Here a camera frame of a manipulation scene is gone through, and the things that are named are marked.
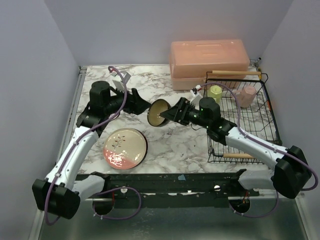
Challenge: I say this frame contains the dark bowl cream inside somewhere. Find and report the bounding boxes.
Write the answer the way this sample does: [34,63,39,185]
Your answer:
[147,99,171,127]

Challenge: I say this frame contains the yellow-green ceramic mug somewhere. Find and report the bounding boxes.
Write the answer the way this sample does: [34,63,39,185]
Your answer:
[207,85,223,104]

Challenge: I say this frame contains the pink and cream plate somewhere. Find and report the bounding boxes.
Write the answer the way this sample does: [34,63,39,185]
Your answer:
[103,128,149,170]

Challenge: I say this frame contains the pink ceramic mug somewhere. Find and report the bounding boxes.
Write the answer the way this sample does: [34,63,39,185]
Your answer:
[234,85,257,108]

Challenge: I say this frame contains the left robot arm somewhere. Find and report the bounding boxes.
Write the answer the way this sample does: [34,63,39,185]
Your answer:
[32,80,151,219]

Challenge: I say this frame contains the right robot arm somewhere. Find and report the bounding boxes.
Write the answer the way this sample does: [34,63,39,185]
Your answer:
[160,97,312,199]

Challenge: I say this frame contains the translucent pink storage box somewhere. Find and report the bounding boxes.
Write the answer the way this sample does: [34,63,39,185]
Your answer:
[169,39,250,90]

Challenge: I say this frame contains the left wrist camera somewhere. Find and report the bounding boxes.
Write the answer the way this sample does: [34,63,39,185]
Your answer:
[111,71,131,92]

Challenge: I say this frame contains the black wire dish rack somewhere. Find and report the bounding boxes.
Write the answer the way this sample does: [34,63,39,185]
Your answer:
[204,72,286,168]

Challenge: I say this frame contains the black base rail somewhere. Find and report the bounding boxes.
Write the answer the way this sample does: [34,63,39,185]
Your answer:
[91,169,259,208]

